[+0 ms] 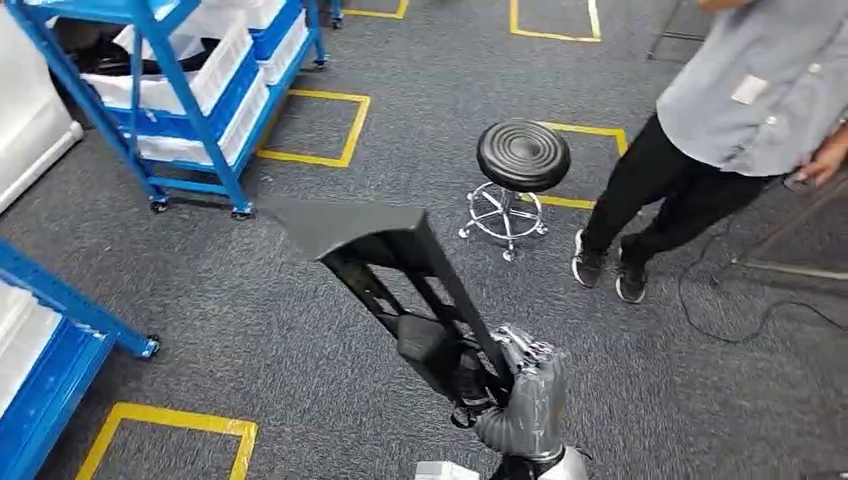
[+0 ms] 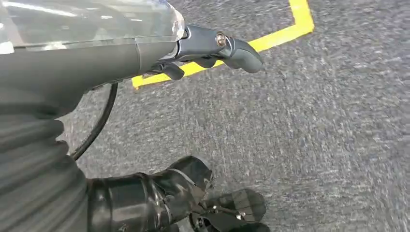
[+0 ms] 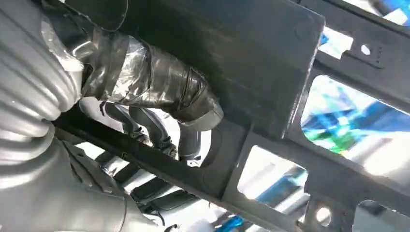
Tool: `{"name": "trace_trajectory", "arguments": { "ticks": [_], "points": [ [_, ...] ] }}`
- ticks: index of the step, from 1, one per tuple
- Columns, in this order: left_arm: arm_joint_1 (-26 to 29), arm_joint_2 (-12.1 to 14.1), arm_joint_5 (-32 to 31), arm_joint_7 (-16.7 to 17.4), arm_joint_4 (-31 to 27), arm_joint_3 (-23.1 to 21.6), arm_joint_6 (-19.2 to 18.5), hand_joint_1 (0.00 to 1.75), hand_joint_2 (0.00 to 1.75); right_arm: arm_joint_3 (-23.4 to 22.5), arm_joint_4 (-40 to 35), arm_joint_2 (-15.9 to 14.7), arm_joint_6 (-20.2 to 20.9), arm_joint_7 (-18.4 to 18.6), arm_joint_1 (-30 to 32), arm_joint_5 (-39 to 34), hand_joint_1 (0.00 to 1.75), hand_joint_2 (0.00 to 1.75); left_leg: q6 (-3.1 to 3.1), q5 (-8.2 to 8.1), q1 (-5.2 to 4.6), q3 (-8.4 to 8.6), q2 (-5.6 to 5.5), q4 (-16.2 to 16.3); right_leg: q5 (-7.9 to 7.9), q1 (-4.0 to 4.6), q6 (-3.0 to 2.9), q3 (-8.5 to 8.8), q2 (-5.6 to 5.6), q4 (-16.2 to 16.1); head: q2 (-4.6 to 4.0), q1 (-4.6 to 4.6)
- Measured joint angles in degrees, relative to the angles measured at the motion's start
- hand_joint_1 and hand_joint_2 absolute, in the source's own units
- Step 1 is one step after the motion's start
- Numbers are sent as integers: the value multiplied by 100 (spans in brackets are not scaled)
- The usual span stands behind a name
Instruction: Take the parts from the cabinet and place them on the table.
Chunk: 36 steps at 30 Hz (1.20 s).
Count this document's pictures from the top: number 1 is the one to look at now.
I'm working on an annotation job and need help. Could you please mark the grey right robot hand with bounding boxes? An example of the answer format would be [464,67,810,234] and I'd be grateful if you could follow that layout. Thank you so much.
[472,323,572,462]

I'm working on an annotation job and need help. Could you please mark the black plastic plate bracket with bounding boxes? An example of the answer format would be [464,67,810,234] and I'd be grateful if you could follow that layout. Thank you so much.
[256,196,515,407]

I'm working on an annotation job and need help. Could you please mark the black round stool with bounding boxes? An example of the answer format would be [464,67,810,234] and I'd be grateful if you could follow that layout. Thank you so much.
[457,118,573,264]

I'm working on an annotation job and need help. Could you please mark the yellow floor tape square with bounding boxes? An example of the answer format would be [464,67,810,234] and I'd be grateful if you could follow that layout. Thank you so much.
[74,401,259,480]

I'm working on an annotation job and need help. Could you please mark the person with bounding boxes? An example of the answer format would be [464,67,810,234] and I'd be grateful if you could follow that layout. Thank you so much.
[570,0,848,307]

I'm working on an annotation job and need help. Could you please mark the blue metal shelf rack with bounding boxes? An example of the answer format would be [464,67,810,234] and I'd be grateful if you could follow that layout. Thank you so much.
[0,238,162,480]

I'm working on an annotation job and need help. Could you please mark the blue rack on casters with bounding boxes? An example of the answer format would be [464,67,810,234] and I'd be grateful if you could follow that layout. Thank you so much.
[0,0,330,222]

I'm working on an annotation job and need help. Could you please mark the black plastic parts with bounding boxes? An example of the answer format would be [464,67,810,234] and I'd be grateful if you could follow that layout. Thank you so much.
[51,18,221,78]

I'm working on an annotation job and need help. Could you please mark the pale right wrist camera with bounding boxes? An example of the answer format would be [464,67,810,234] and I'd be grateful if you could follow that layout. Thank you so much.
[414,460,480,480]

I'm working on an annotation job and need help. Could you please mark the black floor cable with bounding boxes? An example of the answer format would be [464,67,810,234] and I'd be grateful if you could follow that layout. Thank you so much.
[676,218,848,346]

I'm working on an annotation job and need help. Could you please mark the grey metal frame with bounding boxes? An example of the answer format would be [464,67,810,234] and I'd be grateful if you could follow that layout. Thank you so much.
[731,168,848,284]

